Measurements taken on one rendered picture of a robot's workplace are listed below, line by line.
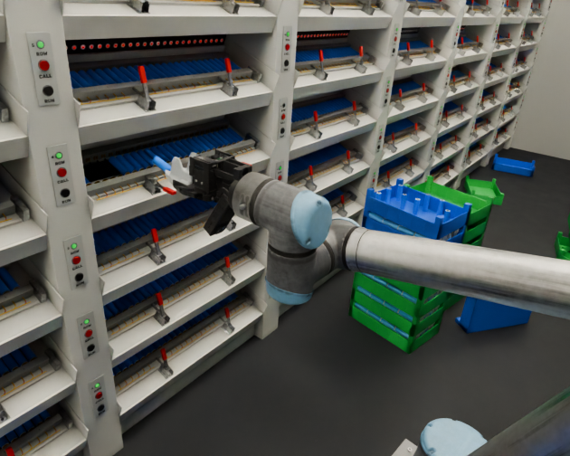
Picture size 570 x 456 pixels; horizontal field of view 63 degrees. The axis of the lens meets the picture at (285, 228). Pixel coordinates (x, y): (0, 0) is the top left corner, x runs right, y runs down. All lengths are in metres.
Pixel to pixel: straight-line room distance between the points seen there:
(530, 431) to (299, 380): 1.02
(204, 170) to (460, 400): 1.20
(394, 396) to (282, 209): 1.03
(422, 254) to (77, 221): 0.69
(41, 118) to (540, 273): 0.87
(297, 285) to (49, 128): 0.54
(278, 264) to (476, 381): 1.15
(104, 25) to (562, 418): 0.98
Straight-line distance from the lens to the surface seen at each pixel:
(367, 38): 2.02
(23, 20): 0.94
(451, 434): 1.14
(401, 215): 1.63
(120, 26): 1.04
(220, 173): 0.88
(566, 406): 0.71
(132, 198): 1.14
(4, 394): 1.24
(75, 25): 0.99
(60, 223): 1.04
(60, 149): 0.99
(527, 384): 1.91
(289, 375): 1.67
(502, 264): 0.79
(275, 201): 0.78
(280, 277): 0.83
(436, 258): 0.82
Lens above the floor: 1.17
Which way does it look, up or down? 27 degrees down
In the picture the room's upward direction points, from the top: 4 degrees clockwise
